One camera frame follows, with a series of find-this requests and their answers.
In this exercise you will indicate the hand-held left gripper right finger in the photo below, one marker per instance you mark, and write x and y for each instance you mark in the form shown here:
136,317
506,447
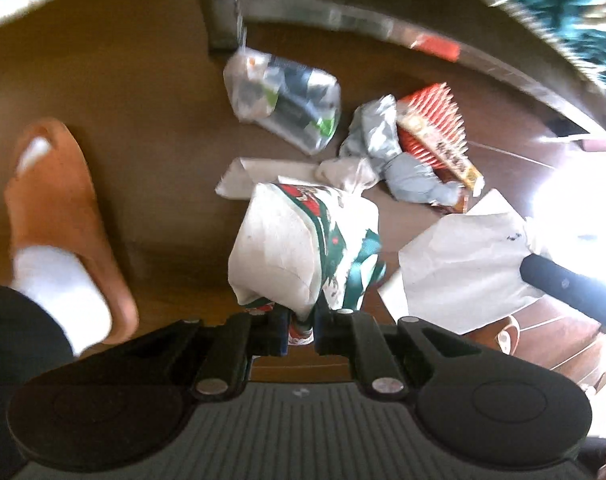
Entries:
333,332

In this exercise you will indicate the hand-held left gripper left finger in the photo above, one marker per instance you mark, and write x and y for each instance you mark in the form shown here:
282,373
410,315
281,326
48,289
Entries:
270,332

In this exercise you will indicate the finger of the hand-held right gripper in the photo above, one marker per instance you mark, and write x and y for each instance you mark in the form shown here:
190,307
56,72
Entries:
573,287

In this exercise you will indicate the green red printed paper bag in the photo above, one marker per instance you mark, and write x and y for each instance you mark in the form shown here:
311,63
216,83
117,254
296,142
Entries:
278,250

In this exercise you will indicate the white paper sheet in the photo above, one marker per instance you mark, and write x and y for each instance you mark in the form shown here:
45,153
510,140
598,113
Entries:
458,260

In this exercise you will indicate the crumpled grey wrapper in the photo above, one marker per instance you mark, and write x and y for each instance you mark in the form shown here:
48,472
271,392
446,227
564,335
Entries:
383,130

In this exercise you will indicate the red serrated snack packet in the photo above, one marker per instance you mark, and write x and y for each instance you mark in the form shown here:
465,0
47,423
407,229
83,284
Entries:
433,120

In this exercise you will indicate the crumpled clear plastic bag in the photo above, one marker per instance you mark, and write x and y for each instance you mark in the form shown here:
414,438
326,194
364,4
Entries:
283,100

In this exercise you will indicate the person's black trouser leg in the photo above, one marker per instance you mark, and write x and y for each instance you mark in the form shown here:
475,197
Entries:
13,330

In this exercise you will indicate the orange slipper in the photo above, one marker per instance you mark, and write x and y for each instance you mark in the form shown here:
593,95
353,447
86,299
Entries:
48,200

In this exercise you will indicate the metal bench frame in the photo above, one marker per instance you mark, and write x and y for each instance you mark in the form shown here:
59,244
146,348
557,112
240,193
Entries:
333,5

